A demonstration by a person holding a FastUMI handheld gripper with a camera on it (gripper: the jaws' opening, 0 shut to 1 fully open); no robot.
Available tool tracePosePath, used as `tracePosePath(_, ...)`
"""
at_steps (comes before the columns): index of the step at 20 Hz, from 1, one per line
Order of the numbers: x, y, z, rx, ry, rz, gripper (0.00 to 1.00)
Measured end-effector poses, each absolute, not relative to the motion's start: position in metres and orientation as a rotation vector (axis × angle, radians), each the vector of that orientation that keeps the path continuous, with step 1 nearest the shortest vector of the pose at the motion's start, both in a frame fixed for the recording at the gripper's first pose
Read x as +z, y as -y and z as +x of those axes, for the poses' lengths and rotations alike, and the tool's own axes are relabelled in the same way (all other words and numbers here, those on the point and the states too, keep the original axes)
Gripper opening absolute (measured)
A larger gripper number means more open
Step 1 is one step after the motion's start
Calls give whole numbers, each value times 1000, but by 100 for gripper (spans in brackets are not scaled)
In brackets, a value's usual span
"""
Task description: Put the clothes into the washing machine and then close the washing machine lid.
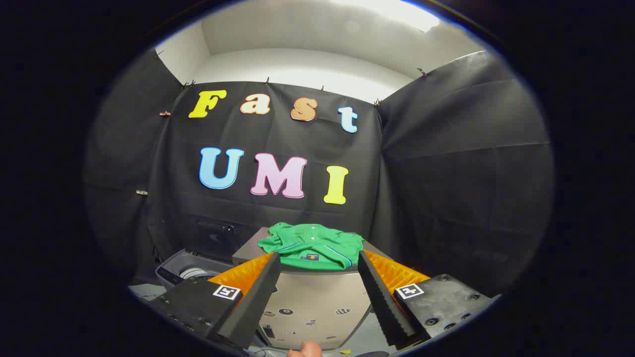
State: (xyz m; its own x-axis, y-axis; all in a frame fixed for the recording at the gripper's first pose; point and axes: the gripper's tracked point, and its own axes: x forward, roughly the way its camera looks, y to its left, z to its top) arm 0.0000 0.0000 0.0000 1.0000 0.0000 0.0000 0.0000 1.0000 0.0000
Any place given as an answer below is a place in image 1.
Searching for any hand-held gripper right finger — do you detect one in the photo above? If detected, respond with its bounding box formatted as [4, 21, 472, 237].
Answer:
[357, 249, 497, 348]

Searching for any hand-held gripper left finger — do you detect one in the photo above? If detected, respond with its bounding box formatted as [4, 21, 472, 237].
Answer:
[149, 252, 282, 350]

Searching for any grey washing machine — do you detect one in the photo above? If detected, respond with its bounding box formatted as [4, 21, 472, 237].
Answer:
[155, 248, 234, 291]

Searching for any green button shirt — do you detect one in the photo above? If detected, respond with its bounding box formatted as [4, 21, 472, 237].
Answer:
[257, 223, 365, 271]

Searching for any beige cabinet with dark top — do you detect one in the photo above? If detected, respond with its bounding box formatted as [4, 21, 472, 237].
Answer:
[232, 227, 393, 351]

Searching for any black backdrop cloth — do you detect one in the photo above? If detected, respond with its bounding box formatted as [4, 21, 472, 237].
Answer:
[84, 50, 554, 298]

